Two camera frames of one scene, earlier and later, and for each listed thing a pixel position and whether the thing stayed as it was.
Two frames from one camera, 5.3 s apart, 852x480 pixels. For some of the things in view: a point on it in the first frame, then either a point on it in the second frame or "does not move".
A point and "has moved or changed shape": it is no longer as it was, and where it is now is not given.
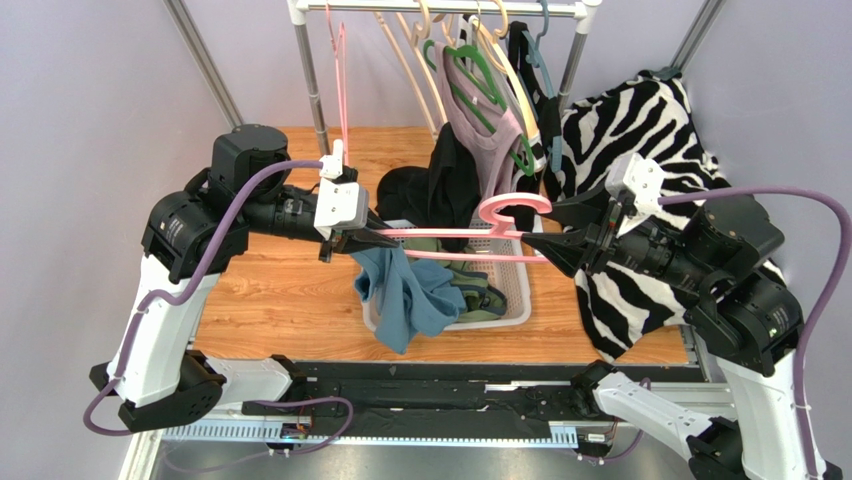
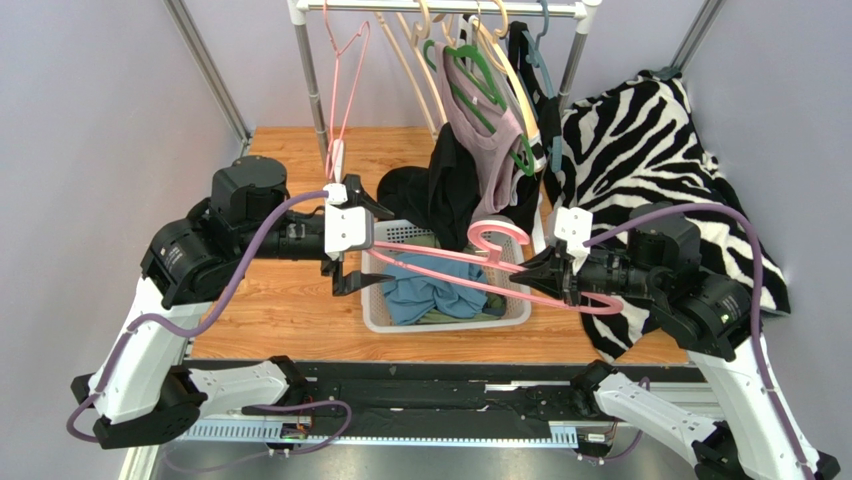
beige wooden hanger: x=413 y=38 does not move
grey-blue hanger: x=535 y=57 does not move
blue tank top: x=409 y=297 has moved or changed shape
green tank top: x=483 y=301 to x=494 y=305
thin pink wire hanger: x=339 y=43 has moved or changed shape
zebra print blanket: x=648 y=117 does not move
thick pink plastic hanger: x=494 y=228 to x=379 y=251
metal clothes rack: x=299 y=11 does not move
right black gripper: x=600 y=237 to x=569 y=278
